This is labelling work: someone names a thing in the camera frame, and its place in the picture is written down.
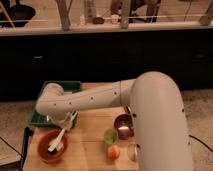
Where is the green plastic tray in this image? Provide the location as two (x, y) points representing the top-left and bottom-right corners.
(28, 80), (82, 128)

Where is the red orange bowl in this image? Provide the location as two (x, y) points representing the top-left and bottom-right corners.
(37, 129), (68, 164)

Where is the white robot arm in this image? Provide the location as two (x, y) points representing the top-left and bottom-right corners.
(36, 71), (194, 171)

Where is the green cup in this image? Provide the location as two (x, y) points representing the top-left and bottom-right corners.
(104, 129), (118, 145)

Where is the white cup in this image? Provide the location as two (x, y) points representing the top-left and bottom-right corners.
(127, 144), (138, 162)

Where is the black floor cable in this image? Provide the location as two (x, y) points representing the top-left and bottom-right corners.
(188, 133), (213, 154)

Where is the dark maroon bowl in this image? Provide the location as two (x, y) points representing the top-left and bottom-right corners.
(114, 114), (134, 140)

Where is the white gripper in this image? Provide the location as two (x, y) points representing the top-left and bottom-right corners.
(50, 112), (78, 130)

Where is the black clamp post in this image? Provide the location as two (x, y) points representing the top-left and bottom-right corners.
(19, 127), (33, 171)

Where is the orange fruit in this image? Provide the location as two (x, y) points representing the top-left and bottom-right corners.
(107, 145), (120, 160)

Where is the white dish brush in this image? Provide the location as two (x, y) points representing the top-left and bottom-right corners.
(48, 128), (66, 152)

